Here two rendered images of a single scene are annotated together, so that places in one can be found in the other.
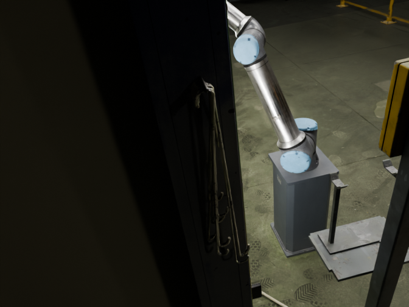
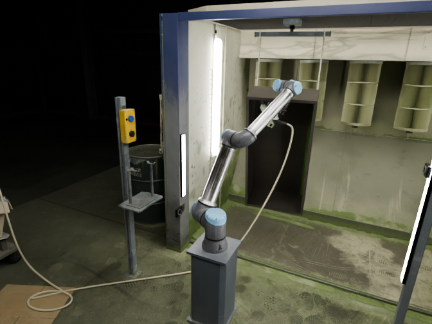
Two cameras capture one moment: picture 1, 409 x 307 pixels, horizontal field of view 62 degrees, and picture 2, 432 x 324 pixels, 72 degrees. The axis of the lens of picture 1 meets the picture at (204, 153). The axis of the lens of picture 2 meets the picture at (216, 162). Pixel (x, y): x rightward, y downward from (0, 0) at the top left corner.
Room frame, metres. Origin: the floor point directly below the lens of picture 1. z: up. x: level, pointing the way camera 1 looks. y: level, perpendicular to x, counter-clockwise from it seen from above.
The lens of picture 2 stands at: (2.53, -2.16, 1.91)
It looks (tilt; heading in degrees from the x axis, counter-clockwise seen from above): 19 degrees down; 121
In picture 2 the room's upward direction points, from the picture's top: 2 degrees clockwise
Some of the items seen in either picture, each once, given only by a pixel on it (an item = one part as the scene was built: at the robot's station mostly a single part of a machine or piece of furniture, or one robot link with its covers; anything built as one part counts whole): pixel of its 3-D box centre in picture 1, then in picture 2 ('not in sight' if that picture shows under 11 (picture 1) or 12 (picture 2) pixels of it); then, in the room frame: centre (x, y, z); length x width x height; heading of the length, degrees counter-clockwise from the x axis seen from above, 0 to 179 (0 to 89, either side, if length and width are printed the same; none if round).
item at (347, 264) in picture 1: (360, 246); (141, 201); (0.83, -0.54, 0.78); 0.31 x 0.23 x 0.01; 96
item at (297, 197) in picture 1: (300, 201); (213, 281); (1.58, -0.56, 0.32); 0.31 x 0.31 x 0.64; 6
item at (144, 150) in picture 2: not in sight; (150, 152); (0.06, 0.38, 0.86); 0.54 x 0.54 x 0.01
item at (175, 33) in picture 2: (209, 212); (176, 144); (0.77, 0.01, 1.14); 0.18 x 0.18 x 2.29; 6
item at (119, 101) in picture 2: (386, 270); (126, 193); (0.69, -0.56, 0.82); 0.06 x 0.06 x 1.64; 6
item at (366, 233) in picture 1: (363, 211); (142, 182); (0.85, -0.53, 0.95); 0.26 x 0.15 x 0.32; 96
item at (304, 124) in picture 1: (302, 136); (215, 222); (1.57, -0.55, 0.83); 0.17 x 0.15 x 0.18; 153
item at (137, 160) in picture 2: not in sight; (151, 184); (0.07, 0.38, 0.44); 0.59 x 0.58 x 0.89; 167
